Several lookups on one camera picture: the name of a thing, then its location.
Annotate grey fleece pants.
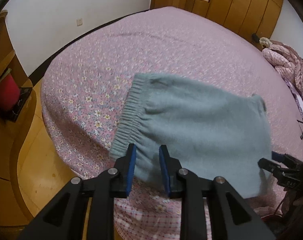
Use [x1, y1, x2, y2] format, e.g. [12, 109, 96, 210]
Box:
[110, 74, 271, 198]

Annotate right hand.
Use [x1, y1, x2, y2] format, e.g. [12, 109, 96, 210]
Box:
[281, 190, 303, 215]

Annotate purple ruffled pillow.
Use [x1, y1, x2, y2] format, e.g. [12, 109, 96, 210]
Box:
[284, 79, 303, 120]

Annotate pink quilted comforter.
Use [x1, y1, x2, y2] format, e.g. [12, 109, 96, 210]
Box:
[262, 40, 303, 96]

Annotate plush toy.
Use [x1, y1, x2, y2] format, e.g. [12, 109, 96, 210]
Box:
[259, 37, 272, 48]

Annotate red container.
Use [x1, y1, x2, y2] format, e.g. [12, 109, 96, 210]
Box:
[0, 73, 20, 111]

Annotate pink floral bed sheet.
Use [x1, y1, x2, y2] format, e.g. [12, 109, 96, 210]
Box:
[40, 6, 303, 240]

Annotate wooden wardrobe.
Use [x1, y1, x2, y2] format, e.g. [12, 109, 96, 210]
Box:
[150, 0, 283, 49]

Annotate white wall socket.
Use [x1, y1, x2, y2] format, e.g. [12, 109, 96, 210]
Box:
[76, 18, 83, 27]

